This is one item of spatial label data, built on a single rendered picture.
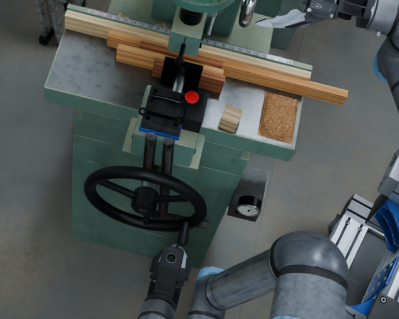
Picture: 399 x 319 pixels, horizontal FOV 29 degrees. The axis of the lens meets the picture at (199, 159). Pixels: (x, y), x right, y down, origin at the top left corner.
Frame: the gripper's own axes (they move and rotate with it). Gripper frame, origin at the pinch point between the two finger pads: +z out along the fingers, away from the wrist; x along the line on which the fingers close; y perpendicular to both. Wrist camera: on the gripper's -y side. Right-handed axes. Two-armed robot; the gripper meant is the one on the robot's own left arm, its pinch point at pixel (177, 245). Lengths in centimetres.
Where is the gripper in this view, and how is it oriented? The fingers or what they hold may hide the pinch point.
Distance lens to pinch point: 180.4
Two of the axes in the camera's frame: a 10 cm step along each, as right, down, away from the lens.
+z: 1.6, -5.1, 8.4
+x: 9.7, 2.5, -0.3
